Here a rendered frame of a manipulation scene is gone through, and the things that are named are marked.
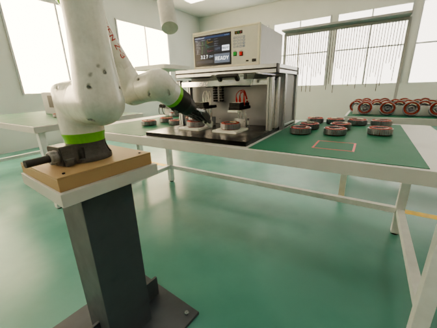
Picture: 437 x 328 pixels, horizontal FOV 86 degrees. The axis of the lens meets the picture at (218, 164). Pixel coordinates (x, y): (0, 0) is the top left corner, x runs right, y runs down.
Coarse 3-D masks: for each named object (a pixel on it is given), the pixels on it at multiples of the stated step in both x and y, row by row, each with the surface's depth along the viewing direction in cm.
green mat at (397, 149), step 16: (288, 128) 147; (320, 128) 144; (352, 128) 141; (400, 128) 137; (256, 144) 108; (272, 144) 107; (288, 144) 106; (304, 144) 106; (320, 144) 105; (336, 144) 104; (352, 144) 103; (368, 144) 102; (384, 144) 102; (400, 144) 101; (352, 160) 83; (368, 160) 82; (384, 160) 81; (400, 160) 81; (416, 160) 80
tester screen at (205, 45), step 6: (210, 36) 137; (216, 36) 136; (222, 36) 134; (228, 36) 132; (198, 42) 142; (204, 42) 140; (210, 42) 138; (216, 42) 137; (222, 42) 134; (228, 42) 133; (198, 48) 144; (204, 48) 141; (210, 48) 139; (198, 54) 145; (204, 54) 143; (210, 54) 140; (198, 60) 146; (204, 60) 144
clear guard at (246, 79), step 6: (252, 72) 107; (258, 72) 109; (210, 78) 117; (216, 78) 115; (222, 78) 113; (228, 78) 112; (234, 78) 110; (240, 78) 108; (246, 78) 107; (252, 78) 105; (210, 84) 115; (216, 84) 113; (222, 84) 111; (228, 84) 110; (234, 84) 108; (240, 84) 106; (246, 84) 105
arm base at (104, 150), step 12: (60, 144) 74; (72, 144) 73; (84, 144) 75; (96, 144) 77; (48, 156) 69; (60, 156) 70; (72, 156) 73; (84, 156) 76; (96, 156) 76; (108, 156) 80
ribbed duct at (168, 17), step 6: (162, 0) 225; (168, 0) 226; (162, 6) 225; (168, 6) 225; (162, 12) 224; (168, 12) 223; (174, 12) 229; (162, 18) 224; (168, 18) 221; (174, 18) 225; (162, 24) 223; (168, 24) 224; (174, 24) 225; (162, 30) 229; (168, 30) 231; (174, 30) 232
